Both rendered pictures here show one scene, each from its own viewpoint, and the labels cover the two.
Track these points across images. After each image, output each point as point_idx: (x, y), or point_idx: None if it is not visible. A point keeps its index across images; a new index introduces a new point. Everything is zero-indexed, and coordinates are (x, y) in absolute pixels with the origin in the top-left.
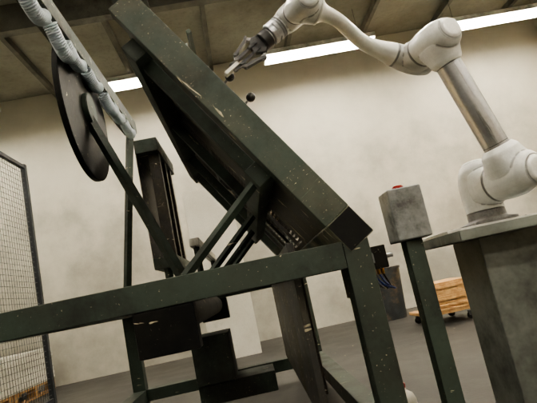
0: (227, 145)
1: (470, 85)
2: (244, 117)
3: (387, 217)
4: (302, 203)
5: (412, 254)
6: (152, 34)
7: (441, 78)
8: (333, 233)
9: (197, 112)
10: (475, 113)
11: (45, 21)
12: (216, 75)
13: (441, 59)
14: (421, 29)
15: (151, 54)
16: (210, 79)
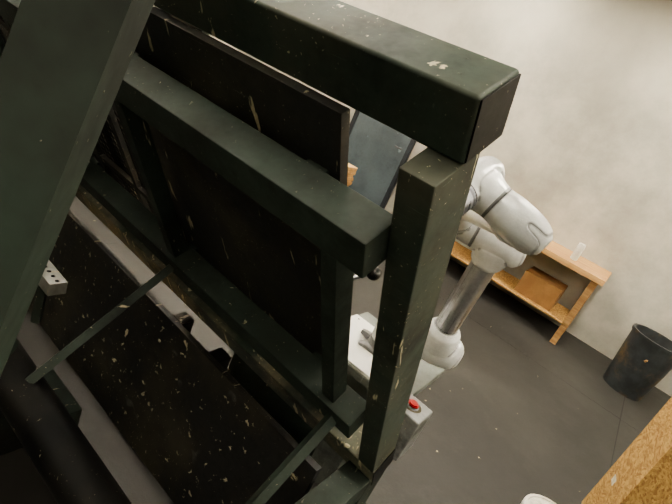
0: (339, 374)
1: (482, 292)
2: (406, 385)
3: None
4: (375, 459)
5: None
6: (433, 262)
7: (472, 272)
8: (372, 476)
9: (344, 332)
10: (465, 311)
11: None
12: (428, 332)
13: (493, 270)
14: None
15: (398, 286)
16: (421, 339)
